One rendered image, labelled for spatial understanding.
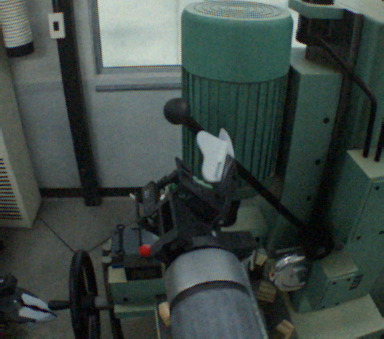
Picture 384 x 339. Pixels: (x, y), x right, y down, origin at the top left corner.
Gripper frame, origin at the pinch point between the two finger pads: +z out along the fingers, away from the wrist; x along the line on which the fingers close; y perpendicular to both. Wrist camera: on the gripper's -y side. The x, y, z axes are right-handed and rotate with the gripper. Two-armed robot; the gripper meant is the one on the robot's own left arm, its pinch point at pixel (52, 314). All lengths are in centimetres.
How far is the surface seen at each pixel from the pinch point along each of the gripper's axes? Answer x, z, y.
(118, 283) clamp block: -2.8, 10.7, -14.3
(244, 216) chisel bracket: -8.2, 29.3, -38.4
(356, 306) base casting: 5, 69, -31
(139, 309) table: -1.2, 18.3, -8.7
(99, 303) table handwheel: -6.9, 11.8, 0.3
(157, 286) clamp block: -2.8, 19.1, -16.6
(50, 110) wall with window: -151, -14, 32
